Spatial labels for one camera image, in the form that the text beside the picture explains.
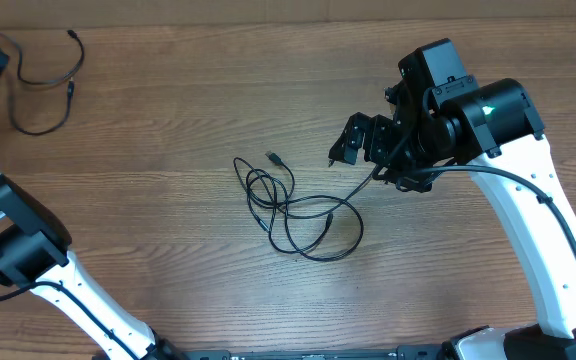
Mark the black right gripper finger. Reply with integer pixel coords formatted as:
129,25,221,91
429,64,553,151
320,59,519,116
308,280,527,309
328,113,370,165
363,115,393,163

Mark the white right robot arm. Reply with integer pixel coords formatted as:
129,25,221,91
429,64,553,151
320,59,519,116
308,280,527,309
329,39,576,359

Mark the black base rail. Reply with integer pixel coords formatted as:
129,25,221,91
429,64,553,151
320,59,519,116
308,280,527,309
92,343,537,360

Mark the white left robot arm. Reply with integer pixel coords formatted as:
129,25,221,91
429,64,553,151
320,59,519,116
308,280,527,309
0,49,184,360

